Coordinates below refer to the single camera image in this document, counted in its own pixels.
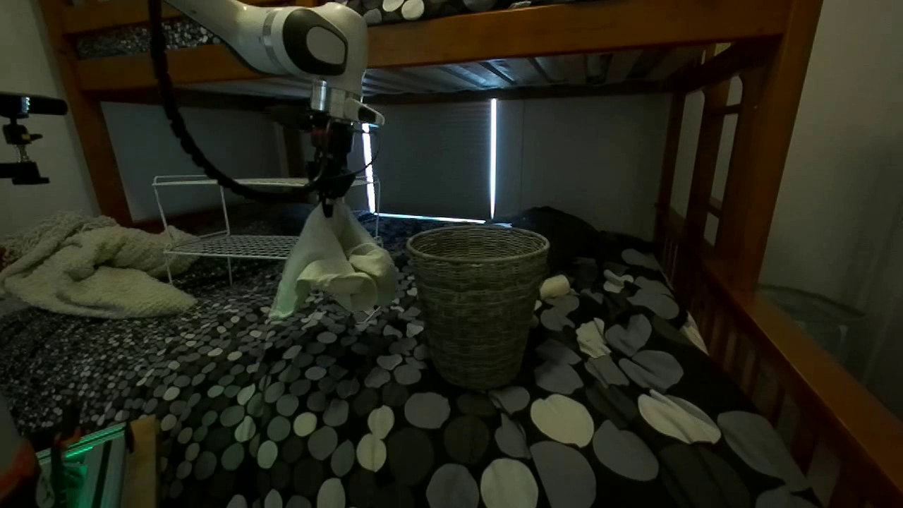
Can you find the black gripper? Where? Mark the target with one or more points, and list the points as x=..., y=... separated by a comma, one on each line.
x=329, y=150

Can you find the white cloth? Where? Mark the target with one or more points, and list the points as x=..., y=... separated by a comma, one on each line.
x=334, y=263

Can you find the woven wicker basket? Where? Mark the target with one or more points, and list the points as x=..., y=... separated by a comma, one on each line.
x=478, y=307

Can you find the narrow grey window blind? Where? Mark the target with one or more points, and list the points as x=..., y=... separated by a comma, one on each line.
x=426, y=160

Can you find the dotted bunk mattress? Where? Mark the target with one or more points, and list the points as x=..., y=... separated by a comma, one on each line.
x=395, y=10

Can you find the black dotted bedspread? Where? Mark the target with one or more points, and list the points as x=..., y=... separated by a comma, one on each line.
x=395, y=404

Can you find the dark pillow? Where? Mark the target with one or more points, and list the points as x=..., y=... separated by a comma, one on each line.
x=564, y=235

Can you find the wide grey window blind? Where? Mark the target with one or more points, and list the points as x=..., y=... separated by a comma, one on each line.
x=580, y=160

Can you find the cream crumpled blanket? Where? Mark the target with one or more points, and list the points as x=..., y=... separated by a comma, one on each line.
x=93, y=273

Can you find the green lit box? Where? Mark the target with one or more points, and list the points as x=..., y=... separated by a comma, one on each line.
x=86, y=466

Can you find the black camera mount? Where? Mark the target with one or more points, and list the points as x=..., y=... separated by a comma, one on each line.
x=21, y=132

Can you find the wooden bunk bed frame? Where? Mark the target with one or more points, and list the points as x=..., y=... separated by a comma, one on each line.
x=752, y=170

